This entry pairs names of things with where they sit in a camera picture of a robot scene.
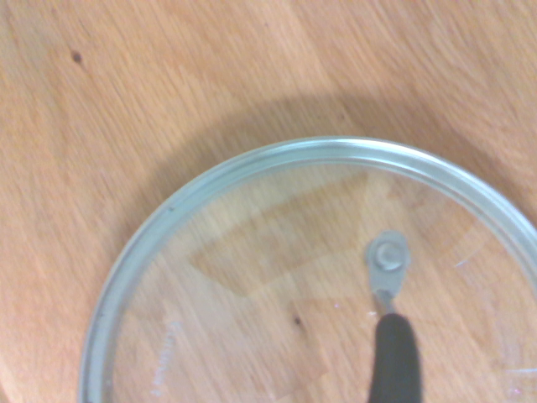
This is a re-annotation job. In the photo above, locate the glass pot lid black handle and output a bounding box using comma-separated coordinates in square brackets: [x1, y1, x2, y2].
[77, 134, 537, 403]

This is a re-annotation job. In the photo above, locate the wooden butcher block board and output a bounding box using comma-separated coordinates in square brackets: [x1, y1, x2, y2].
[0, 0, 537, 403]

